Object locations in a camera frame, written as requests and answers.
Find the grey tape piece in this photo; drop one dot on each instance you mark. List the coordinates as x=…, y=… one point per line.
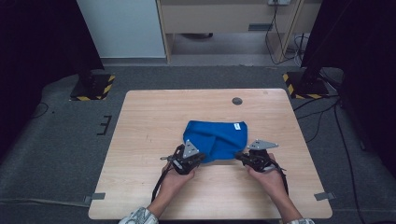
x=323, y=196
x=96, y=196

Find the white panel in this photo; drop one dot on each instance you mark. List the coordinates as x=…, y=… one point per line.
x=121, y=28

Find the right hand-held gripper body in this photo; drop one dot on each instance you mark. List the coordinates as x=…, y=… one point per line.
x=258, y=158

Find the black curtain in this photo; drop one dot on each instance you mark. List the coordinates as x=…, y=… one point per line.
x=361, y=46
x=37, y=46

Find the blue cloth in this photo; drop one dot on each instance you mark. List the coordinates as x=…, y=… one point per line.
x=218, y=138

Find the wooden desk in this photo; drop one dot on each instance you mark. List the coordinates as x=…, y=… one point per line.
x=218, y=18

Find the person's right hand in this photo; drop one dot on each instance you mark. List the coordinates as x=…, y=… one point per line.
x=271, y=182

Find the person's left hand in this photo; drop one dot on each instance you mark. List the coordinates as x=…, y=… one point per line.
x=174, y=183

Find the grey round table grommet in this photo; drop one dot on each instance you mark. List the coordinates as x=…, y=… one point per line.
x=237, y=101

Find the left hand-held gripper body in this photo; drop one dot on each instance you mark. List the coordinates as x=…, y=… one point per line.
x=183, y=161

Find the striped black stand base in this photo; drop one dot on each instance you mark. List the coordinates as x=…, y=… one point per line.
x=306, y=88
x=93, y=88

